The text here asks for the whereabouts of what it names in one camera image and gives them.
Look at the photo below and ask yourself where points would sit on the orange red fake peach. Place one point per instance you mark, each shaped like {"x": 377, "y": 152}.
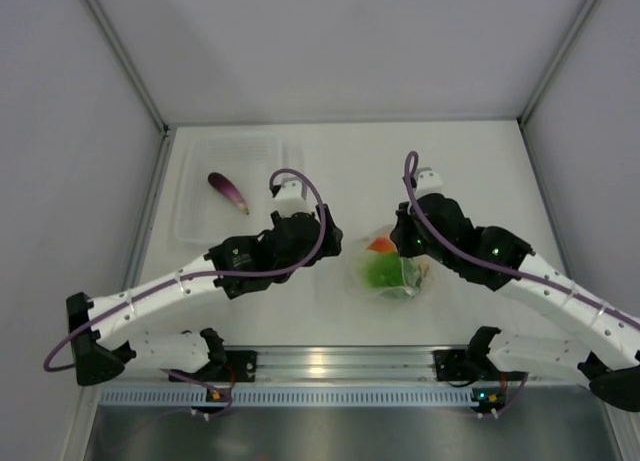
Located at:
{"x": 382, "y": 245}

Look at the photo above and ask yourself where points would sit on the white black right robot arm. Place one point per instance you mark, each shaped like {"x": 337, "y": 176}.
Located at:
{"x": 600, "y": 349}

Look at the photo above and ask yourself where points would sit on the green fake lettuce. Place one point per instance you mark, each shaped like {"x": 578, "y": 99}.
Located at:
{"x": 388, "y": 272}

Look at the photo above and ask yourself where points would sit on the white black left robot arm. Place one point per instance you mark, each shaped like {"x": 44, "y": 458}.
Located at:
{"x": 113, "y": 334}

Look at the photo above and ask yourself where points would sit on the white slotted cable duct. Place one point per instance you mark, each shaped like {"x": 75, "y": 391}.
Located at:
{"x": 271, "y": 396}

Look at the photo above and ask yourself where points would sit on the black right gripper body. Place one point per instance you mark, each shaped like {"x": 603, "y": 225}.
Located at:
{"x": 411, "y": 241}

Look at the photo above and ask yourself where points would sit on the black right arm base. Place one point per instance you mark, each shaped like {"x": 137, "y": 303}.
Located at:
{"x": 460, "y": 367}

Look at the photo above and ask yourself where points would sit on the purple fake eggplant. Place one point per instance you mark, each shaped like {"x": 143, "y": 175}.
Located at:
{"x": 226, "y": 188}

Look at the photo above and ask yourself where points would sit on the aluminium front rail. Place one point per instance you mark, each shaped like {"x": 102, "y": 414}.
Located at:
{"x": 350, "y": 363}

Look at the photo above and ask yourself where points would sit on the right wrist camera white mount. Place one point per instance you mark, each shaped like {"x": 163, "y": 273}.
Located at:
{"x": 425, "y": 181}

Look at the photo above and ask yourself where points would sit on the yellow orange fake fruit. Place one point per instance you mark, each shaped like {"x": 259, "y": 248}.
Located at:
{"x": 425, "y": 268}

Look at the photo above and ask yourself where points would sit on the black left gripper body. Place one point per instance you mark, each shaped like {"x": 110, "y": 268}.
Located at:
{"x": 308, "y": 257}

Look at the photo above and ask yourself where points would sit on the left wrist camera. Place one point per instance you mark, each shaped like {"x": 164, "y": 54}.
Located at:
{"x": 289, "y": 196}

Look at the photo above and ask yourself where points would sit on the clear polka dot zip bag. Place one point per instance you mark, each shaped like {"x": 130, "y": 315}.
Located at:
{"x": 356, "y": 253}

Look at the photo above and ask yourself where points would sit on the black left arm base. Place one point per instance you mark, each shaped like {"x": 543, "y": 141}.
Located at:
{"x": 238, "y": 365}

